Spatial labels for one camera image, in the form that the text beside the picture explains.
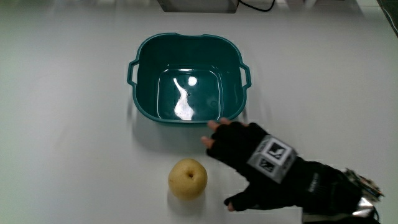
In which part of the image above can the grey metal box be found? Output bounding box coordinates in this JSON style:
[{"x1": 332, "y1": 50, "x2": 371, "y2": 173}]
[{"x1": 156, "y1": 0, "x2": 240, "y2": 14}]

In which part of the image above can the person's right hand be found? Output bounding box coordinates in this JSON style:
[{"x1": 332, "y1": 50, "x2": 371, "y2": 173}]
[{"x1": 200, "y1": 117, "x2": 335, "y2": 213}]

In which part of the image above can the person's right forearm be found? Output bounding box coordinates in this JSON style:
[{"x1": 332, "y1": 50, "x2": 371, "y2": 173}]
[{"x1": 300, "y1": 164, "x2": 385, "y2": 224}]

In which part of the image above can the yellow pear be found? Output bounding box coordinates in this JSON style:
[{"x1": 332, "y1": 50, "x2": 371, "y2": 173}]
[{"x1": 167, "y1": 157, "x2": 208, "y2": 201}]

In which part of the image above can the teal plastic basin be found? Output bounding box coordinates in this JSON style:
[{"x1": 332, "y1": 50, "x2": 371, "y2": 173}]
[{"x1": 126, "y1": 32, "x2": 252, "y2": 126}]

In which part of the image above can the black cable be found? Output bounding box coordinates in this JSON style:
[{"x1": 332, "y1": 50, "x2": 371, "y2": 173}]
[{"x1": 237, "y1": 0, "x2": 277, "y2": 13}]

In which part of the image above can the white desk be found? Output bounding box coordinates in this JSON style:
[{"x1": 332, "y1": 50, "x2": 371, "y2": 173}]
[{"x1": 0, "y1": 0, "x2": 398, "y2": 224}]

